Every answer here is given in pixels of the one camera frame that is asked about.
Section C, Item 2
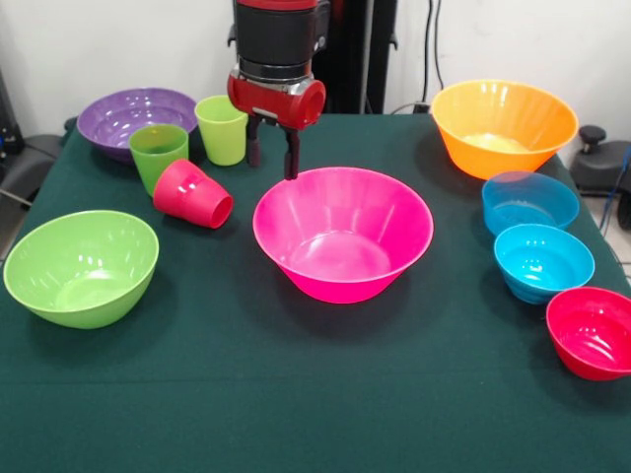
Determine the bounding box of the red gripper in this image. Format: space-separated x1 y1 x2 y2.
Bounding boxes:
226 72 327 180

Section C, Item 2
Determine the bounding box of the red cup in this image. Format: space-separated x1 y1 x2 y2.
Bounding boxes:
152 158 235 230

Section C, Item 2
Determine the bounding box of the pink bowl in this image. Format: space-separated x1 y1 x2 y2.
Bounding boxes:
251 166 436 304

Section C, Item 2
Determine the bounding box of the light green cup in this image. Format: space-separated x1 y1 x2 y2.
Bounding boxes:
193 95 249 167

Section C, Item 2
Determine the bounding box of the dark green cup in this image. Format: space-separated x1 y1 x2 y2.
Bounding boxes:
128 123 190 198

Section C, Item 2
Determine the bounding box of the purple bowl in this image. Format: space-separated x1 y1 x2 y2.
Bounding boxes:
76 87 199 164

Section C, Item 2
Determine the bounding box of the dark green table cloth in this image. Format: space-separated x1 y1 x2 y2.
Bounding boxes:
0 112 631 473

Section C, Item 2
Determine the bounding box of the orange bowl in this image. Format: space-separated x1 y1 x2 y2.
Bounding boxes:
431 79 581 181

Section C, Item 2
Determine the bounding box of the green bowl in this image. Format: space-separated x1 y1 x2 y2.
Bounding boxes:
2 210 161 330

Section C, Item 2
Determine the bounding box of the translucent blue bowl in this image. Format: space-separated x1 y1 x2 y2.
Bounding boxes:
481 170 582 237

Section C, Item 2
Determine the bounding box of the turquoise bowl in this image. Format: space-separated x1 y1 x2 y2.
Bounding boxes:
493 223 596 305

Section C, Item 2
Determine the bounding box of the red bowl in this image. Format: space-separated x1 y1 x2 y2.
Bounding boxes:
545 286 631 381

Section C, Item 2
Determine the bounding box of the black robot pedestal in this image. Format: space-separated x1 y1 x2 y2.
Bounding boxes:
227 0 399 115

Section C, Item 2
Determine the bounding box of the black wall cable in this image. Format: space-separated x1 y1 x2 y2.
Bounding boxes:
424 0 445 95

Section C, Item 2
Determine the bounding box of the dark grey pedestal leg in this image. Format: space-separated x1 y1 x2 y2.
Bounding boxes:
0 133 63 208
571 125 631 198

